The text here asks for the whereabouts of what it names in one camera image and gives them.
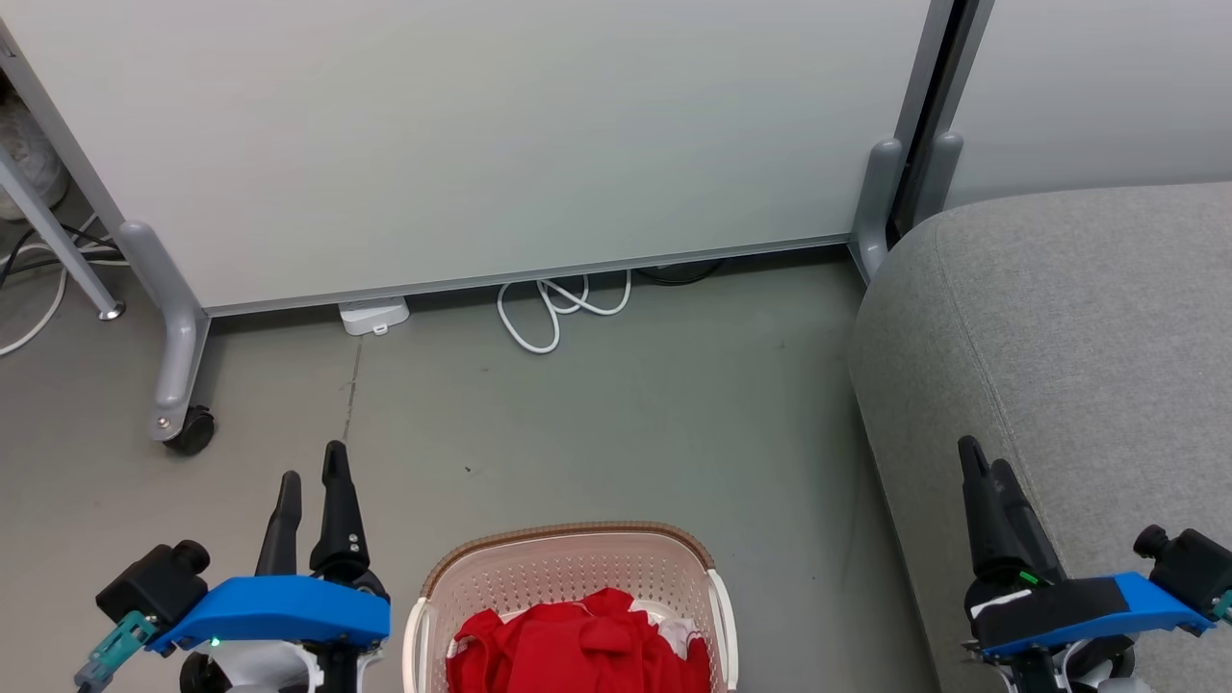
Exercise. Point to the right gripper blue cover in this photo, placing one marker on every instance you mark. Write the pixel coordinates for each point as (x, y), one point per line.
(1068, 611)

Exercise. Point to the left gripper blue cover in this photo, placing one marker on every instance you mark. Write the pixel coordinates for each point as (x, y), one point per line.
(289, 611)

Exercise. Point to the red garment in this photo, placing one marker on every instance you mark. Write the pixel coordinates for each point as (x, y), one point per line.
(577, 650)

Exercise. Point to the grey fabric sofa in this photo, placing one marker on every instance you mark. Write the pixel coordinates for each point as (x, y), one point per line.
(1088, 346)

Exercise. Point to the black caster wheel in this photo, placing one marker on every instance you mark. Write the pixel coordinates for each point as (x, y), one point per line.
(192, 433)

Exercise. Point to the white power adapter box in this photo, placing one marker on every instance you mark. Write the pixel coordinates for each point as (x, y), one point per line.
(373, 315)

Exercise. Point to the grey partition leg with caster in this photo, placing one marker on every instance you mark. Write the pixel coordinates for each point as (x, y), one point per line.
(178, 327)

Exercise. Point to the beige laundry basket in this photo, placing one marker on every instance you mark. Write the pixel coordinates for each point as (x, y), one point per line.
(568, 563)

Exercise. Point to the grey metal table leg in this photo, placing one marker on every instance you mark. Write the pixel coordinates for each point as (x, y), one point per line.
(58, 241)

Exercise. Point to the large white partition panel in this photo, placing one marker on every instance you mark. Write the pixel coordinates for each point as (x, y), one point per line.
(481, 125)

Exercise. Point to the white bag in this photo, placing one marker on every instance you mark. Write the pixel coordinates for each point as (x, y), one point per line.
(27, 164)

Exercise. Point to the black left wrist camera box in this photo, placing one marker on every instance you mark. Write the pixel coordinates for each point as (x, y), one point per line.
(154, 582)

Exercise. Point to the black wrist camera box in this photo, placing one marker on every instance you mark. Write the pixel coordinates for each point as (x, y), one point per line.
(1193, 568)
(154, 582)

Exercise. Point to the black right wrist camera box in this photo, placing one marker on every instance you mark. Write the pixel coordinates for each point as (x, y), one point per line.
(1193, 568)

